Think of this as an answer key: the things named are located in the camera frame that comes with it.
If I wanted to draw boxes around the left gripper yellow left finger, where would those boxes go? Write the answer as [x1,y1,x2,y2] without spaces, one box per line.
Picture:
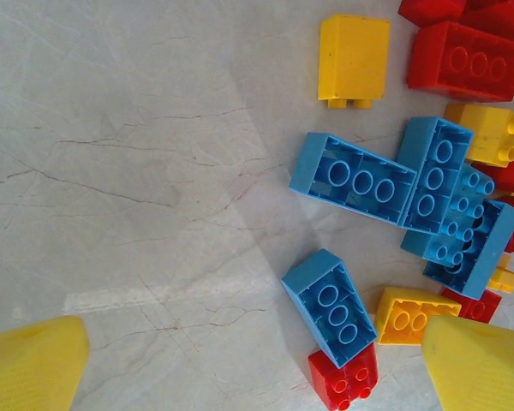
[0,315,90,411]

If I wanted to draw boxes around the small yellow lego brick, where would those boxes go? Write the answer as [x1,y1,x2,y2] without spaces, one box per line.
[487,254,514,295]

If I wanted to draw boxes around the blue lego brick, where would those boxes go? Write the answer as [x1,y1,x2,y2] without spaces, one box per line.
[288,131,420,227]
[280,247,379,370]
[396,116,475,236]
[422,199,514,301]
[400,164,497,270]

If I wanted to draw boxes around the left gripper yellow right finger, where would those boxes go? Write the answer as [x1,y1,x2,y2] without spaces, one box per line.
[421,315,514,411]

